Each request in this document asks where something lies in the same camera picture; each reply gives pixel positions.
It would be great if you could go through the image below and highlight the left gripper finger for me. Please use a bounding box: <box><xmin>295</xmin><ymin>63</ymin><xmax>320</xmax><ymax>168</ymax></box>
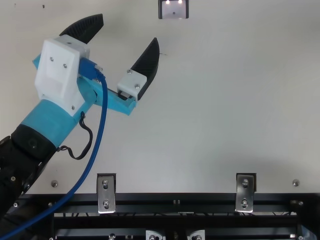
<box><xmin>58</xmin><ymin>13</ymin><xmax>105</xmax><ymax>47</ymax></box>
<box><xmin>116</xmin><ymin>37</ymin><xmax>161</xmax><ymax>102</ymax></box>

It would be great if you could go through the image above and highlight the blue cable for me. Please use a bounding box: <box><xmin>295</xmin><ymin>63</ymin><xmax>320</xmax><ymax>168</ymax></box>
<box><xmin>0</xmin><ymin>57</ymin><xmax>109</xmax><ymax>240</ymax></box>

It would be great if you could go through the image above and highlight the thin black cable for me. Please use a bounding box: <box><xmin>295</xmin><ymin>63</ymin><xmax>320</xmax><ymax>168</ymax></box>
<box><xmin>57</xmin><ymin>111</ymin><xmax>94</xmax><ymax>160</ymax></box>

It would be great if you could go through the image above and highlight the small square scanner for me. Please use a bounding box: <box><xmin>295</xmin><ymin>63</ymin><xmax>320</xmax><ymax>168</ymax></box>
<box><xmin>158</xmin><ymin>0</ymin><xmax>190</xmax><ymax>20</ymax></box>

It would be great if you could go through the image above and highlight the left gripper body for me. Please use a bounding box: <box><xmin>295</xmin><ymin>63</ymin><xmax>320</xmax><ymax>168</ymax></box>
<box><xmin>18</xmin><ymin>53</ymin><xmax>139</xmax><ymax>148</ymax></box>

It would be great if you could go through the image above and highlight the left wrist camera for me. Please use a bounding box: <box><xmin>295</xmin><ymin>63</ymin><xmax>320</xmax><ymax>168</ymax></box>
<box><xmin>34</xmin><ymin>35</ymin><xmax>91</xmax><ymax>117</ymax></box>

